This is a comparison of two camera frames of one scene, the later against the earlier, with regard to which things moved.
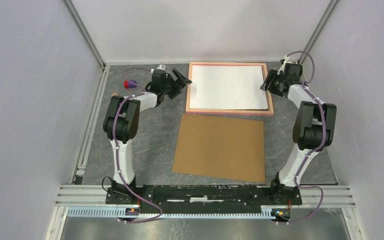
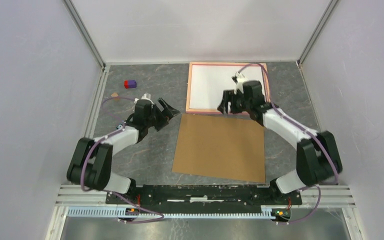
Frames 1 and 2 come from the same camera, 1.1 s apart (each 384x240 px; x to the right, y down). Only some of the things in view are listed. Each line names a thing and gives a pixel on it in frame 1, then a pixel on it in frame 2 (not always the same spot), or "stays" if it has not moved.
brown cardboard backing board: [221, 147] stays
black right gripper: [272, 76] to [229, 96]
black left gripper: [181, 83] to [169, 112]
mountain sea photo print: [227, 87] stays
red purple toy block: [130, 84] stays
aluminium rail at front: [78, 195] stays
